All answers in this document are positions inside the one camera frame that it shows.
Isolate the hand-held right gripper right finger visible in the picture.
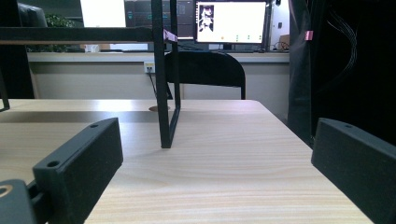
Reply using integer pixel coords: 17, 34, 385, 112
311, 117, 396, 224

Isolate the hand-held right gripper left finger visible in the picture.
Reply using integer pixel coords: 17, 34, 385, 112
32, 117, 124, 224

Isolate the dark curtain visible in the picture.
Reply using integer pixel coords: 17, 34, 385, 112
0, 0, 35, 100
288, 0, 396, 147

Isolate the black two-tier metal rack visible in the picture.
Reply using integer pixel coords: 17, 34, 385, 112
0, 0, 182, 149

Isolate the green plant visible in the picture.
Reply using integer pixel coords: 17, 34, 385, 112
26, 13, 85, 52

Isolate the blank white screen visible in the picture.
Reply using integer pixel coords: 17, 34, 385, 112
79, 0, 127, 28

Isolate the black office chair back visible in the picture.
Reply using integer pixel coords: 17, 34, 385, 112
17, 2, 49, 28

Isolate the pink label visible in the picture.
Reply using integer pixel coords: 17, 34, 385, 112
163, 29, 178, 43

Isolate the monitor with dark screen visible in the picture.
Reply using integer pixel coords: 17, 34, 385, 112
124, 0, 196, 40

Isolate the black keyboard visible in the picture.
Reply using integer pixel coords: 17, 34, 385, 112
177, 42, 219, 52

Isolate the monitor with bright window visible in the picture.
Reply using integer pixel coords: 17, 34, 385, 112
194, 0, 269, 45

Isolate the black power cable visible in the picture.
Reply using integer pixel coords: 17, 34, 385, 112
148, 69, 174, 101

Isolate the black cable bundle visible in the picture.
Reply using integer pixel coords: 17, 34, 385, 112
326, 8, 358, 90

